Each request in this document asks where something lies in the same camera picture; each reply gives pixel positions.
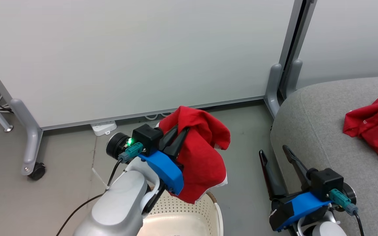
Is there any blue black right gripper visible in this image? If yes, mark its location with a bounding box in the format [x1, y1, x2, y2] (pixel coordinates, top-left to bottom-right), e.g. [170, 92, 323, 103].
[259, 145, 334, 232]

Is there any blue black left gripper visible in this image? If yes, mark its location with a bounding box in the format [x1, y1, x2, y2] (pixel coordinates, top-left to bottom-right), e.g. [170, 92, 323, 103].
[137, 124, 190, 196]

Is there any red garment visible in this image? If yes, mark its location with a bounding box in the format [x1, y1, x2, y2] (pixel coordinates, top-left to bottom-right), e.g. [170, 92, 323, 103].
[158, 105, 232, 205]
[342, 89, 378, 166]

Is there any grey fabric sofa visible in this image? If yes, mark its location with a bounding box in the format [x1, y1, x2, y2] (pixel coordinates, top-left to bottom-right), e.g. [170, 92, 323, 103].
[270, 75, 378, 236]

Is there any white power strip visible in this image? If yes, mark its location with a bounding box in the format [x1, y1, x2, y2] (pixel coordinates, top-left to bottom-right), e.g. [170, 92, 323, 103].
[90, 120, 117, 137]

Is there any cream perforated laundry basket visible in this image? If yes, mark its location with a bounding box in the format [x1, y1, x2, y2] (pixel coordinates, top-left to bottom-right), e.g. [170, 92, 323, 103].
[136, 189, 224, 236]

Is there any large white partition panel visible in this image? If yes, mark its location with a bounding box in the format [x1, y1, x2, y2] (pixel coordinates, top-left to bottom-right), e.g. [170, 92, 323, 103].
[0, 0, 304, 131]

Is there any black caster wheel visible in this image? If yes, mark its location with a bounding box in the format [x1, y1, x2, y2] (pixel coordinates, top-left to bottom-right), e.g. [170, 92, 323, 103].
[27, 162, 46, 181]

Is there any grey partition foot with caster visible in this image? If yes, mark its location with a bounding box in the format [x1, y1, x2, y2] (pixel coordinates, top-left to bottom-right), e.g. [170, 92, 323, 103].
[10, 98, 43, 176]

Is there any narrow white partition panel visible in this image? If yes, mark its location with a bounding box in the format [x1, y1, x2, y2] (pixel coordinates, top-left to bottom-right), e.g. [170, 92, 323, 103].
[295, 0, 378, 89]

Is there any white looped cable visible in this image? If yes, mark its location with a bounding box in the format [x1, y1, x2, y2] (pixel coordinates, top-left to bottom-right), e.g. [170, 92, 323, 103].
[144, 112, 174, 121]

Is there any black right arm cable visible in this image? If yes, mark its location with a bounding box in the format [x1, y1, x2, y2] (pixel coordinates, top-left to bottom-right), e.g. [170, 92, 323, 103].
[352, 210, 365, 236]

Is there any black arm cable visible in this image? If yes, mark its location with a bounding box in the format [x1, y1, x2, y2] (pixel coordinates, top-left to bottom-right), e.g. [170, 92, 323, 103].
[56, 159, 124, 236]
[352, 210, 365, 236]

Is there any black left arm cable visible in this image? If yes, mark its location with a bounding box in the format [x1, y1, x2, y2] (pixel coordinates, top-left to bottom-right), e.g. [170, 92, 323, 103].
[56, 159, 124, 236]

